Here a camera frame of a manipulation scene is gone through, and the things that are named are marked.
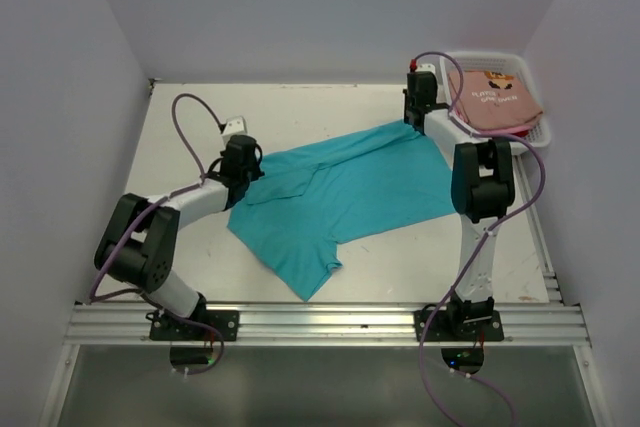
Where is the turquoise t shirt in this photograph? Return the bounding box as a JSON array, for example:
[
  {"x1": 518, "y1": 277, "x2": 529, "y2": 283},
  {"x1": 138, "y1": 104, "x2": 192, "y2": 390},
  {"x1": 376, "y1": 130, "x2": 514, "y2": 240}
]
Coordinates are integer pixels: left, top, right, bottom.
[{"x1": 227, "y1": 121, "x2": 454, "y2": 301}]

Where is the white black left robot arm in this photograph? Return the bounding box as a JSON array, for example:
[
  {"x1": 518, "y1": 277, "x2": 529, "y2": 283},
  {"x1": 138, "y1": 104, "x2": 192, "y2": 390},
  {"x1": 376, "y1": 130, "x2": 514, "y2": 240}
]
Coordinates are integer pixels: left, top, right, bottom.
[{"x1": 90, "y1": 134, "x2": 263, "y2": 340}]

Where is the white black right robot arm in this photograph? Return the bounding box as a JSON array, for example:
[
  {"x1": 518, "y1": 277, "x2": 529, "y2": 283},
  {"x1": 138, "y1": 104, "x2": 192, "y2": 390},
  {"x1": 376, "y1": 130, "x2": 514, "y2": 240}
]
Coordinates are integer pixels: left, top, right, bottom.
[{"x1": 404, "y1": 66, "x2": 515, "y2": 342}]

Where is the light pink folded t shirt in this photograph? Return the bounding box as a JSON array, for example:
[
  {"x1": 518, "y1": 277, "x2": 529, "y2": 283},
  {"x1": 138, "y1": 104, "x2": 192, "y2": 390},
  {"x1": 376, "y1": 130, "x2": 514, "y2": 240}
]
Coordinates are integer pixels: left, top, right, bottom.
[{"x1": 451, "y1": 112, "x2": 538, "y2": 135}]

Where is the pink printed folded t shirt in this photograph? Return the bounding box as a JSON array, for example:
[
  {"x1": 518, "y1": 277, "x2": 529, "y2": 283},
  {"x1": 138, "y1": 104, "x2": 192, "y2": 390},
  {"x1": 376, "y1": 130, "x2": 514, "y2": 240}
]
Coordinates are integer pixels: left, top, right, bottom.
[{"x1": 447, "y1": 70, "x2": 544, "y2": 129}]

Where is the white plastic basket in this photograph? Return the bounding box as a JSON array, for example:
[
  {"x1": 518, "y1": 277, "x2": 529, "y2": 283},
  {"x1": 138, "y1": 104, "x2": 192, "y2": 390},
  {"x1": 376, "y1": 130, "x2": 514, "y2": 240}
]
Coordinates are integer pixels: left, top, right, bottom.
[{"x1": 439, "y1": 51, "x2": 551, "y2": 149}]

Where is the red folded t shirt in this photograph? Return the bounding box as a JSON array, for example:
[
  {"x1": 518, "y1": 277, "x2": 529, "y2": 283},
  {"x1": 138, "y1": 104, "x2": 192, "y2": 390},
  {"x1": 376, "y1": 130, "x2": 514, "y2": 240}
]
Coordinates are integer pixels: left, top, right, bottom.
[{"x1": 500, "y1": 129, "x2": 529, "y2": 138}]

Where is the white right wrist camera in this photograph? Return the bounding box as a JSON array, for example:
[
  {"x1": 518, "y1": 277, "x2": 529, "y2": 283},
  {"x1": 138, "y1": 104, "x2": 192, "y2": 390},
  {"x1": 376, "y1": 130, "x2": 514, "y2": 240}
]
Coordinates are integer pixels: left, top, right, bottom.
[{"x1": 409, "y1": 59, "x2": 437, "y2": 75}]

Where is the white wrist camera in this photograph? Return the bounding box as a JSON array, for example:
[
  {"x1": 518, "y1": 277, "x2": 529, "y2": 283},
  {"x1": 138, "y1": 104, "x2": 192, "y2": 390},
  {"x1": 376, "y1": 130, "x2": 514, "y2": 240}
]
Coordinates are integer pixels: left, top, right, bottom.
[
  {"x1": 409, "y1": 59, "x2": 437, "y2": 75},
  {"x1": 221, "y1": 116, "x2": 248, "y2": 145}
]

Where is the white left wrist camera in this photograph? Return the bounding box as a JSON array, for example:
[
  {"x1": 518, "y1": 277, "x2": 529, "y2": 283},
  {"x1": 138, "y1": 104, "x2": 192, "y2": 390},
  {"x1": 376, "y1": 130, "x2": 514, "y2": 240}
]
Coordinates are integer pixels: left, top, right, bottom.
[{"x1": 221, "y1": 116, "x2": 248, "y2": 145}]

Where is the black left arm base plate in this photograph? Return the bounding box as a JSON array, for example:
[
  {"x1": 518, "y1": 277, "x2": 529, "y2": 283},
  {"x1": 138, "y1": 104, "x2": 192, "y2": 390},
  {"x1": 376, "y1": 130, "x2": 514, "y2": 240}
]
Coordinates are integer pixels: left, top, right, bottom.
[{"x1": 145, "y1": 309, "x2": 240, "y2": 342}]

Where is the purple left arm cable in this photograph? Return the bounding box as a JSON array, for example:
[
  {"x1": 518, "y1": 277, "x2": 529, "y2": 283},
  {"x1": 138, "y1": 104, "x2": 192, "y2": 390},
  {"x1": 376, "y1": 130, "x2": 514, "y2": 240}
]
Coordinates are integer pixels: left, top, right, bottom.
[{"x1": 88, "y1": 92, "x2": 226, "y2": 374}]

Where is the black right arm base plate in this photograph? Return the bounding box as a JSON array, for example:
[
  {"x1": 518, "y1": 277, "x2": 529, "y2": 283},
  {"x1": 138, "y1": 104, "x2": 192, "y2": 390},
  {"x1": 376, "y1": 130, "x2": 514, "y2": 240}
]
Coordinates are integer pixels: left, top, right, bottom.
[{"x1": 425, "y1": 310, "x2": 505, "y2": 343}]

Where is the aluminium mounting rail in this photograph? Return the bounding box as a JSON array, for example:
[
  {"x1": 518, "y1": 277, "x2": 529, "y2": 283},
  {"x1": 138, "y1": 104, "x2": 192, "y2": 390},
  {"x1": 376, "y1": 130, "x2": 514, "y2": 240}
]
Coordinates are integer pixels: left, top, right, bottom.
[{"x1": 63, "y1": 302, "x2": 591, "y2": 347}]

